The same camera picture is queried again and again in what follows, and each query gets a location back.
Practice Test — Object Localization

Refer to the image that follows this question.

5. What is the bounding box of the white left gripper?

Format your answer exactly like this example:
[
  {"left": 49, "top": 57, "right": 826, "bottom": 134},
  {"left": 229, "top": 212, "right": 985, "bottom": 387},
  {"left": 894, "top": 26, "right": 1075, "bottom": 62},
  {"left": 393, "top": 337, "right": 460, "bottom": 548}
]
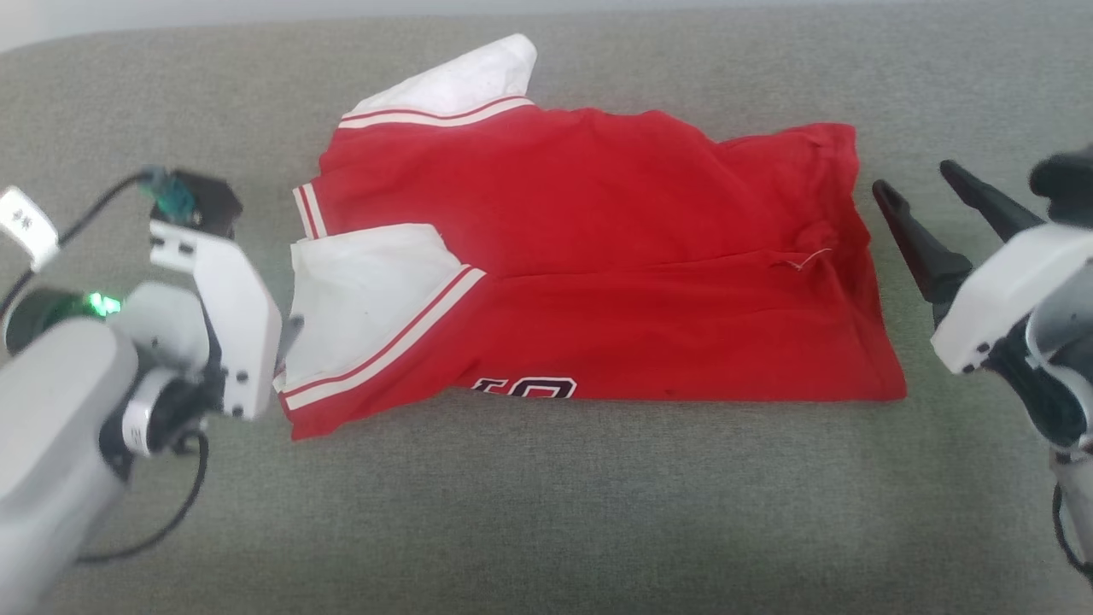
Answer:
[{"left": 101, "top": 220, "right": 306, "bottom": 456}]

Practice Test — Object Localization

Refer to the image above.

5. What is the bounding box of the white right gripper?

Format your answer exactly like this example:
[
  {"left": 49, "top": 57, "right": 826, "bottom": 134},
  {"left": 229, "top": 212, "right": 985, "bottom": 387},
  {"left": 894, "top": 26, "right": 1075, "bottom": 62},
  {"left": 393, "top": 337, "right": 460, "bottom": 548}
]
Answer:
[{"left": 872, "top": 160, "right": 1093, "bottom": 449}]

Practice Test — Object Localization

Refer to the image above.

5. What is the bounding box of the red and white shirt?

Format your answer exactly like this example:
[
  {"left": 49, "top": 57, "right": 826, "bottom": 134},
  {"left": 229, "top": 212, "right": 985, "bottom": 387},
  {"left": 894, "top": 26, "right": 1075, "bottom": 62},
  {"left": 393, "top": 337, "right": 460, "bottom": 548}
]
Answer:
[{"left": 272, "top": 33, "right": 909, "bottom": 442}]

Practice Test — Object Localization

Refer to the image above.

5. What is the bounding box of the grey fabric sofa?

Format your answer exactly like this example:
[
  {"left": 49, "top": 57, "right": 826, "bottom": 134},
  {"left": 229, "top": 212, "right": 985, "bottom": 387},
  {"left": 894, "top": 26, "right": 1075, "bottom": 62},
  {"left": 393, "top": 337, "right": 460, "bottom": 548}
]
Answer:
[{"left": 0, "top": 0, "right": 1093, "bottom": 615}]

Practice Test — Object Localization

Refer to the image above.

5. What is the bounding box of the black cable with teal connector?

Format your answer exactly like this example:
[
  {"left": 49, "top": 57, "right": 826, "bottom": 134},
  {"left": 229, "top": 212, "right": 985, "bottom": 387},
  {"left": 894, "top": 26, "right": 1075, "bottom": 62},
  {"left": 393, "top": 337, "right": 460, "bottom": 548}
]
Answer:
[{"left": 0, "top": 166, "right": 199, "bottom": 321}]

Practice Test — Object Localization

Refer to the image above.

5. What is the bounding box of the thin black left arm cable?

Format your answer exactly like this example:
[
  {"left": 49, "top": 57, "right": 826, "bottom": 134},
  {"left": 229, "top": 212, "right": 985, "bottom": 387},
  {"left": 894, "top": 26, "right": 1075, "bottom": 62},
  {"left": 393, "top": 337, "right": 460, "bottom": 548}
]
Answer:
[{"left": 75, "top": 430, "right": 211, "bottom": 565}]

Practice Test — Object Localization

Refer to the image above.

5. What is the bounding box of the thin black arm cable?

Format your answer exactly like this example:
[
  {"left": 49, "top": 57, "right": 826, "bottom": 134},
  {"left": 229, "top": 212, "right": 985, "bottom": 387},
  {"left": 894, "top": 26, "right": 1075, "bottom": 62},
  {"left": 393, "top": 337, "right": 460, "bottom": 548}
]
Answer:
[
  {"left": 1050, "top": 482, "right": 1093, "bottom": 583},
  {"left": 75, "top": 430, "right": 211, "bottom": 565}
]

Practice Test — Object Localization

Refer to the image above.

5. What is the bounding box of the white cable label tag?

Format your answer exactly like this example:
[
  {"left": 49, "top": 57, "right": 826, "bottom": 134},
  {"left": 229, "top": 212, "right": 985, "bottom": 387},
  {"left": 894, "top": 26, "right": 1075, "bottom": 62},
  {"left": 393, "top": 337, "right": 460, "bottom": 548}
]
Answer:
[{"left": 0, "top": 185, "right": 61, "bottom": 272}]

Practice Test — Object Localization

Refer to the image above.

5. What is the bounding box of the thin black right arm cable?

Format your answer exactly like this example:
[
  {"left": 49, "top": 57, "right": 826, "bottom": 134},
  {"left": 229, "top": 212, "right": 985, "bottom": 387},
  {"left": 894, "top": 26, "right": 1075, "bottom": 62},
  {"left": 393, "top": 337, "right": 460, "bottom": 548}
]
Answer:
[{"left": 1050, "top": 482, "right": 1093, "bottom": 583}]

